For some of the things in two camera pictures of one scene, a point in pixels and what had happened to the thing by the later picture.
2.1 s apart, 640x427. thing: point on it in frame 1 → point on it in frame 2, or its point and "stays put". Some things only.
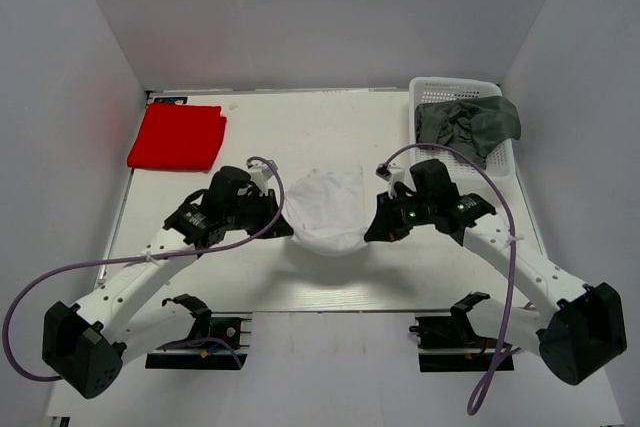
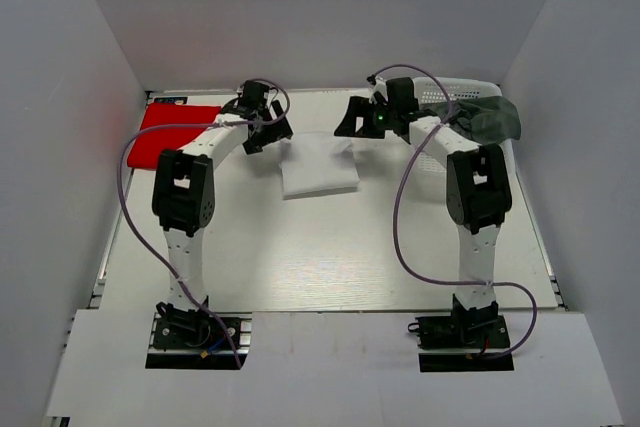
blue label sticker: (170, 100) stays put
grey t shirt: (477, 126) stays put
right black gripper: (386, 226) → (358, 107)
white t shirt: (327, 210) → (317, 163)
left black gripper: (280, 228) → (279, 130)
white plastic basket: (435, 89) stays put
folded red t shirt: (177, 136) stays put
